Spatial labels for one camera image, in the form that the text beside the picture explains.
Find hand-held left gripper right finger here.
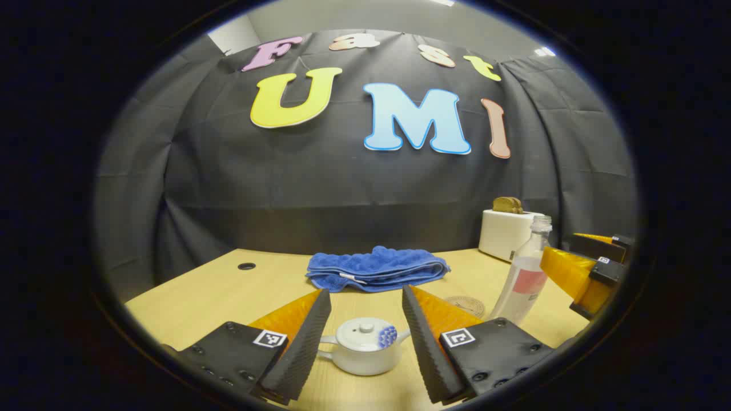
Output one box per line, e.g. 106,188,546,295
401,285,557,406

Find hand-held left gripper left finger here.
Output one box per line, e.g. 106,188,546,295
163,288,332,406

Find clear water bottle red label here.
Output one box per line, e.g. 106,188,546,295
490,215,553,326

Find round woven coaster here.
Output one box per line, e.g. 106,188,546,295
444,295,487,319

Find white ceramic teacup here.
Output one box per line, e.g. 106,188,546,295
317,317,412,376

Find black backdrop cloth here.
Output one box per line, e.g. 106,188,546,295
94,29,638,303

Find white toaster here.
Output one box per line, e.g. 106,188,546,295
479,209,547,263

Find blue folded towel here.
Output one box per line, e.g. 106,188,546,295
306,245,451,293

